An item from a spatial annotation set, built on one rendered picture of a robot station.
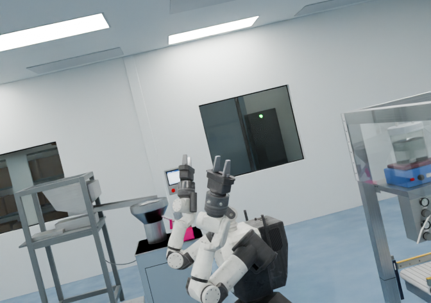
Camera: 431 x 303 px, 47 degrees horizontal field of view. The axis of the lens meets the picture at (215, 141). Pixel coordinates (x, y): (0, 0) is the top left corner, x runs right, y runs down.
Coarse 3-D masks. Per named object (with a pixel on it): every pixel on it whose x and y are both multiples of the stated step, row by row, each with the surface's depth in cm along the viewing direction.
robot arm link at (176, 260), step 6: (198, 240) 241; (204, 240) 239; (192, 246) 240; (198, 246) 239; (174, 252) 237; (186, 252) 239; (192, 252) 238; (168, 258) 237; (174, 258) 237; (180, 258) 236; (186, 258) 237; (192, 258) 238; (174, 264) 237; (180, 264) 236; (186, 264) 237; (192, 264) 240
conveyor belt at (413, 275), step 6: (420, 264) 241; (426, 264) 240; (402, 270) 240; (408, 270) 238; (414, 270) 236; (420, 270) 235; (426, 270) 233; (402, 276) 238; (408, 276) 233; (414, 276) 230; (420, 276) 228; (426, 276) 226; (414, 282) 227; (420, 282) 223; (426, 282) 220; (420, 288) 223; (426, 288) 217
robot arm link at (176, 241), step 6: (174, 228) 242; (180, 228) 241; (174, 234) 241; (180, 234) 241; (174, 240) 240; (180, 240) 241; (168, 246) 242; (174, 246) 240; (180, 246) 242; (168, 252) 238; (180, 252) 240
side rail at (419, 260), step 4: (424, 256) 242; (428, 256) 243; (412, 260) 242; (416, 260) 242; (420, 260) 242; (424, 260) 242; (428, 260) 243; (396, 264) 242; (400, 264) 241; (404, 264) 241; (408, 264) 241; (412, 264) 242; (400, 268) 241
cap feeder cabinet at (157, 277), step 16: (144, 240) 480; (192, 240) 433; (144, 256) 430; (160, 256) 431; (144, 272) 430; (160, 272) 431; (176, 272) 433; (144, 288) 431; (160, 288) 431; (176, 288) 433
